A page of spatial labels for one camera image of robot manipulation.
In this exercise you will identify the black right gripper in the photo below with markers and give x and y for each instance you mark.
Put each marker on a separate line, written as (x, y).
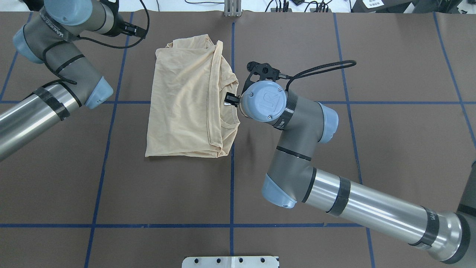
(232, 99)

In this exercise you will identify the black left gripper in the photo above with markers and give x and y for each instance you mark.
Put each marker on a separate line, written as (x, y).
(131, 29)

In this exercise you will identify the cream long-sleeve graphic shirt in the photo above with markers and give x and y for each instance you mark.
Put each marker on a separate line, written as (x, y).
(188, 115)

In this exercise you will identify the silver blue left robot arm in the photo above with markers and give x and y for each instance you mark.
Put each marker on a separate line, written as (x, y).
(49, 39)

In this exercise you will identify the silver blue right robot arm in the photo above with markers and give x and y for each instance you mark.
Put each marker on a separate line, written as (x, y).
(412, 144)

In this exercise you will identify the aluminium frame post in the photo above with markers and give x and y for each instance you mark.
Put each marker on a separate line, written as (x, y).
(232, 8)

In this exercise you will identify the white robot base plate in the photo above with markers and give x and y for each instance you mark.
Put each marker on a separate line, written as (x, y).
(231, 262)

